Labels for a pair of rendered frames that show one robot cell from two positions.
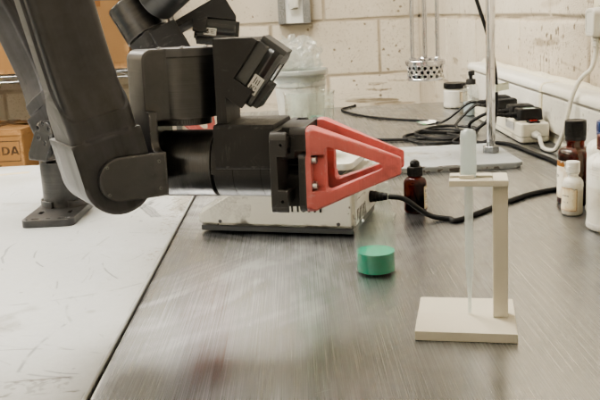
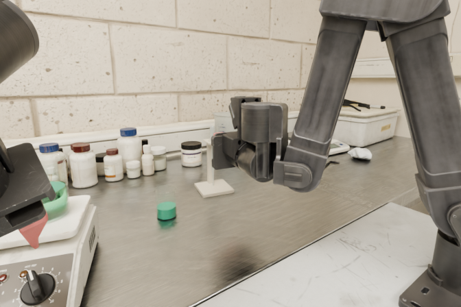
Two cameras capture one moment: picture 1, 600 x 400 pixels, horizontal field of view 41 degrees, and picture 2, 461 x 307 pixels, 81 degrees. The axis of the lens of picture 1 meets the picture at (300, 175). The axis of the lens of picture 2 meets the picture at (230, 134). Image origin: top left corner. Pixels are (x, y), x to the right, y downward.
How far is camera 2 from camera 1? 106 cm
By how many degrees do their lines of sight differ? 121
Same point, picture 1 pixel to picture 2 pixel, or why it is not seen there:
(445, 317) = (219, 188)
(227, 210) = (79, 291)
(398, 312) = (213, 199)
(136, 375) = (317, 226)
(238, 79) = not seen: hidden behind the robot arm
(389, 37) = not seen: outside the picture
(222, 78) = not seen: hidden behind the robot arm
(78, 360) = (330, 246)
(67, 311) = (304, 290)
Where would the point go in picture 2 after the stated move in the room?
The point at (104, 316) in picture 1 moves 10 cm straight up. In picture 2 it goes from (291, 268) to (295, 206)
